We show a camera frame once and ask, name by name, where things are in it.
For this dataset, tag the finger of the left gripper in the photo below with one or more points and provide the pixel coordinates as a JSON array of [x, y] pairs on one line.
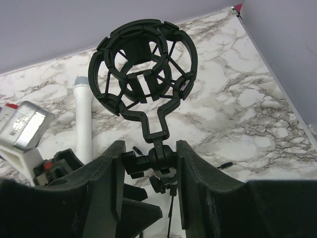
[[136, 216], [134, 193]]

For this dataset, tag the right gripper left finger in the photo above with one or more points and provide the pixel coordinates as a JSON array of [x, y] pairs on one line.
[[83, 204]]

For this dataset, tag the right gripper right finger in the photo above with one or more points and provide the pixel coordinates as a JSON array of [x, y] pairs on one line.
[[247, 198]]

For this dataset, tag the black tripod shock-mount stand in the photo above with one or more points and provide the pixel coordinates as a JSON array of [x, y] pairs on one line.
[[141, 72]]

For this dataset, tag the white microphone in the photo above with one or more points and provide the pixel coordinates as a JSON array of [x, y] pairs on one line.
[[83, 118]]

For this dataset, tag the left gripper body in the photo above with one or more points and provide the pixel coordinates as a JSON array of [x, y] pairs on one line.
[[63, 163]]

